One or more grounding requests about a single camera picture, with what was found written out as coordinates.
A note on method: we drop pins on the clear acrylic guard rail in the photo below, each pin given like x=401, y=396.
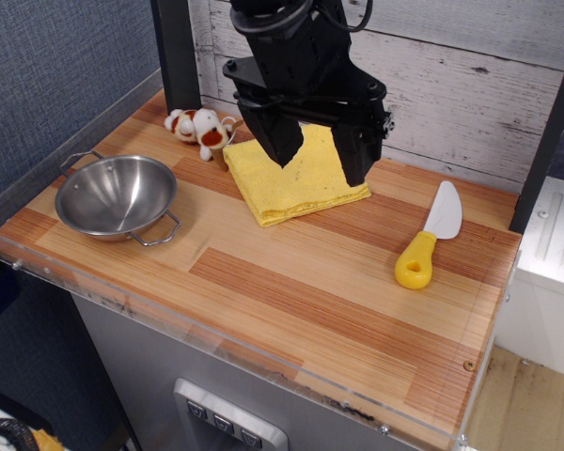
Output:
x=318, y=291

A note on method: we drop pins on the white brown plush dog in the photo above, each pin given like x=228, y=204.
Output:
x=205, y=128

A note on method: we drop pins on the toy knife yellow handle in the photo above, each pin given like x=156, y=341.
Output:
x=413, y=268

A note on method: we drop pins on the dark vertical post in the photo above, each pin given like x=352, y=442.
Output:
x=174, y=37
x=540, y=165

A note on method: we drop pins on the stainless steel bowl with handles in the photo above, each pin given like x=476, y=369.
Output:
x=116, y=198

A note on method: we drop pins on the dark vertical post left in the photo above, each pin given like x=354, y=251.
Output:
x=174, y=37

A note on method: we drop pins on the silver dispenser panel with buttons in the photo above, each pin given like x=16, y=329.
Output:
x=250, y=431

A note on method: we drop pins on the yellow cloth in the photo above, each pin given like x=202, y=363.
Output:
x=312, y=181

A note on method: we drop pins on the white appliance at right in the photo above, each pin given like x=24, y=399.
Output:
x=531, y=320

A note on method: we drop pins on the yellow object bottom left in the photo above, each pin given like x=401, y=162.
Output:
x=47, y=442

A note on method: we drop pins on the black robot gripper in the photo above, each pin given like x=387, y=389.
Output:
x=305, y=73

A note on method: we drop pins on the grey metal cabinet front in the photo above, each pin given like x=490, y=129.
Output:
x=144, y=355

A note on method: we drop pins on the dark vertical post right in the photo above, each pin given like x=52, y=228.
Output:
x=540, y=165

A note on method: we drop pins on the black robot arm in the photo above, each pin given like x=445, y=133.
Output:
x=264, y=17

